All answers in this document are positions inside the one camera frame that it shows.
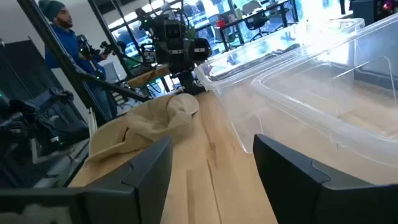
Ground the person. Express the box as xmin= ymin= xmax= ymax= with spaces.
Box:
xmin=38 ymin=0 xmax=119 ymax=120

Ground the black metal frame post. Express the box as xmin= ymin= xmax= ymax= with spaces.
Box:
xmin=17 ymin=0 xmax=150 ymax=126

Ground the cream fabric cloth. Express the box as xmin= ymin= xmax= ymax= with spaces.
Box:
xmin=86 ymin=93 xmax=200 ymax=163

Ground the clear plastic bin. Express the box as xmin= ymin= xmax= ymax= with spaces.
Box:
xmin=193 ymin=17 xmax=365 ymax=154
xmin=251 ymin=12 xmax=398 ymax=185

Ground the black office chair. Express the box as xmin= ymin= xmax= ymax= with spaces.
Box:
xmin=241 ymin=0 xmax=272 ymax=42

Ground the wooden background table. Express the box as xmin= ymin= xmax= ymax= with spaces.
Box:
xmin=126 ymin=63 xmax=171 ymax=90

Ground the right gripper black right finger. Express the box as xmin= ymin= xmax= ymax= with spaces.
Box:
xmin=252 ymin=133 xmax=398 ymax=224

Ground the black office desk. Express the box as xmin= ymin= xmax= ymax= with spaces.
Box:
xmin=216 ymin=0 xmax=300 ymax=51

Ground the black robot equipment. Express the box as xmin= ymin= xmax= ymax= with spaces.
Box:
xmin=0 ymin=86 xmax=90 ymax=189

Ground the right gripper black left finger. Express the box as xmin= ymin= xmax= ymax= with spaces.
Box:
xmin=0 ymin=135 xmax=174 ymax=224

